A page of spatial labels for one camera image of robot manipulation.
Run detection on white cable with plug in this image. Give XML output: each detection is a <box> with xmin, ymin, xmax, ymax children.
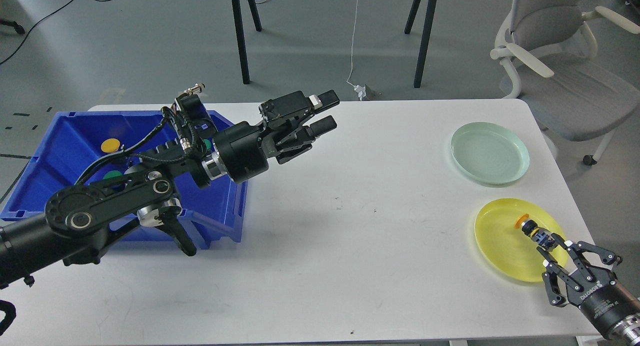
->
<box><xmin>347</xmin><ymin>0</ymin><xmax>382</xmax><ymax>101</ymax></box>

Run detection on blue plastic bin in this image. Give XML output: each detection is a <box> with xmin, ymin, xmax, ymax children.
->
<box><xmin>1</xmin><ymin>111</ymin><xmax>249</xmax><ymax>249</ymax></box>

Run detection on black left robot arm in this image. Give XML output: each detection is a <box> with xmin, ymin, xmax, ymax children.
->
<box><xmin>1</xmin><ymin>84</ymin><xmax>339</xmax><ymax>288</ymax></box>

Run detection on yellow push button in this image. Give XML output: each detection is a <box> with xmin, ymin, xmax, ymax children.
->
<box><xmin>514</xmin><ymin>214</ymin><xmax>564</xmax><ymax>252</ymax></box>
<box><xmin>100</xmin><ymin>138</ymin><xmax>122</xmax><ymax>154</ymax></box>

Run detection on black tripod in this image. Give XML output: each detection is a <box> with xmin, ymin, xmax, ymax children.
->
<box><xmin>230</xmin><ymin>0</ymin><xmax>262</xmax><ymax>85</ymax></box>
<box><xmin>404</xmin><ymin>0</ymin><xmax>438</xmax><ymax>89</ymax></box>

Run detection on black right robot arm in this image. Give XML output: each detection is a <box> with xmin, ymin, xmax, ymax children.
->
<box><xmin>537</xmin><ymin>240</ymin><xmax>640</xmax><ymax>345</ymax></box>

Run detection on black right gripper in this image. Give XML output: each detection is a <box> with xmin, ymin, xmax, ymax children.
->
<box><xmin>541</xmin><ymin>240</ymin><xmax>640</xmax><ymax>334</ymax></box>

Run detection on black floor cable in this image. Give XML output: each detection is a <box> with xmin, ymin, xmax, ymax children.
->
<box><xmin>0</xmin><ymin>0</ymin><xmax>132</xmax><ymax>65</ymax></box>

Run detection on yellow push button back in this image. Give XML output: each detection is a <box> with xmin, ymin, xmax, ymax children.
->
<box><xmin>100</xmin><ymin>138</ymin><xmax>122</xmax><ymax>154</ymax></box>

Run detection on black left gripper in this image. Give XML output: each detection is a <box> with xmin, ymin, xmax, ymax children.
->
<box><xmin>202</xmin><ymin>90</ymin><xmax>340</xmax><ymax>183</ymax></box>

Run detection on black tripod left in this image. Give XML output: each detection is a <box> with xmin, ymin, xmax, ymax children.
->
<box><xmin>230</xmin><ymin>0</ymin><xmax>262</xmax><ymax>85</ymax></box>

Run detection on light green plate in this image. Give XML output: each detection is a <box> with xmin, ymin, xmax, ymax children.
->
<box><xmin>449</xmin><ymin>122</ymin><xmax>531</xmax><ymax>185</ymax></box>

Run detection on yellow plate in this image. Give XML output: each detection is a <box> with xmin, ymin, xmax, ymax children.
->
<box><xmin>474</xmin><ymin>198</ymin><xmax>566</xmax><ymax>283</ymax></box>

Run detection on green push button front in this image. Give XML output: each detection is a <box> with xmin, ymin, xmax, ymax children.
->
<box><xmin>102</xmin><ymin>170</ymin><xmax>126</xmax><ymax>191</ymax></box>

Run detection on black tripod right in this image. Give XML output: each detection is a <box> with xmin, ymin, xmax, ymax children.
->
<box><xmin>404</xmin><ymin>0</ymin><xmax>438</xmax><ymax>89</ymax></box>

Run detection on grey office chair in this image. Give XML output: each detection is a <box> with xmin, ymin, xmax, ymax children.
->
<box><xmin>490</xmin><ymin>0</ymin><xmax>640</xmax><ymax>166</ymax></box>

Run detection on yellow push button front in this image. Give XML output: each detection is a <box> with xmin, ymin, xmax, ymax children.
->
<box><xmin>514</xmin><ymin>214</ymin><xmax>564</xmax><ymax>252</ymax></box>

